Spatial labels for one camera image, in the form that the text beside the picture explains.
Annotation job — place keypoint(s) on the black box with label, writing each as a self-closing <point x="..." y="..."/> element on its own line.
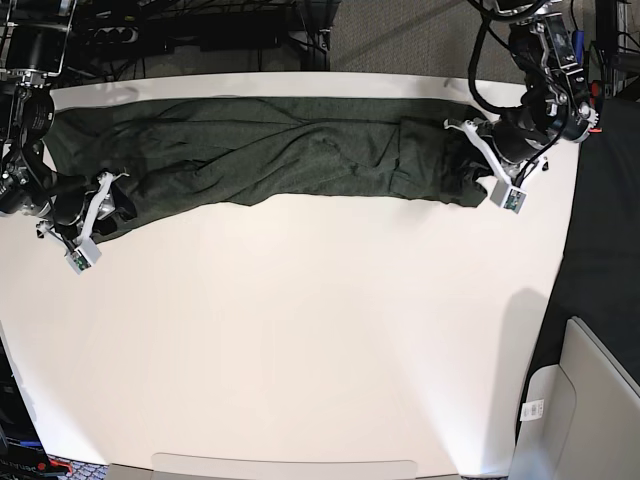
<point x="21" y="453"/>

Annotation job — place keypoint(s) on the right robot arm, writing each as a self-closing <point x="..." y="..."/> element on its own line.
<point x="34" y="36"/>

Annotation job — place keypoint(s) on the dark green long-sleeve shirt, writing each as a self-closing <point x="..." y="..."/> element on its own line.
<point x="174" y="155"/>

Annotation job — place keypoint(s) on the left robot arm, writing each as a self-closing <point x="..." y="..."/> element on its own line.
<point x="556" y="105"/>

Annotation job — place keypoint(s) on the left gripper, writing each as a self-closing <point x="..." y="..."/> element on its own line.
<point x="517" y="140"/>

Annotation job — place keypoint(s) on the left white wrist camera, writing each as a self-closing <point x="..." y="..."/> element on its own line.
<point x="508" y="197"/>

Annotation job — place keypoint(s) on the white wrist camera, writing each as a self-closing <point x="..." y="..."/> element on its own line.
<point x="508" y="197"/>
<point x="83" y="257"/>

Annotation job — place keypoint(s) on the red clamp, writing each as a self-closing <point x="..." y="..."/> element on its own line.
<point x="596" y="91"/>

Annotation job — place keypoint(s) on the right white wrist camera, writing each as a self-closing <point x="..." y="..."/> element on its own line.
<point x="83" y="257"/>

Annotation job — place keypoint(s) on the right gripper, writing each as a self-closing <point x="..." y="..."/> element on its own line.
<point x="78" y="207"/>

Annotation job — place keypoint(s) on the beige plastic bin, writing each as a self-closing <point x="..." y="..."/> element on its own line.
<point x="580" y="419"/>

